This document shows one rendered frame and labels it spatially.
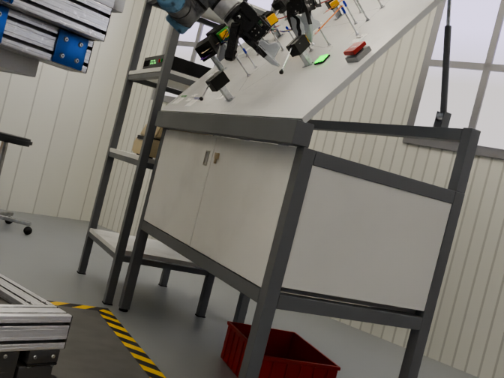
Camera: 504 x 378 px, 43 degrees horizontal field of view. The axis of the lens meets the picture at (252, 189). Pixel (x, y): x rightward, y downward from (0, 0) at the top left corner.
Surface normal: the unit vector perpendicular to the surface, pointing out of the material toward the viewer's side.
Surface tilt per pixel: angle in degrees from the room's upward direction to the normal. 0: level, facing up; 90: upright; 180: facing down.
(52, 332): 90
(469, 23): 90
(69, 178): 90
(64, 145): 90
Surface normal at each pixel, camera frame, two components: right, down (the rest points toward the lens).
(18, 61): 0.73, 0.20
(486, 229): -0.63, -0.14
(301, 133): 0.44, 0.13
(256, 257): -0.86, -0.21
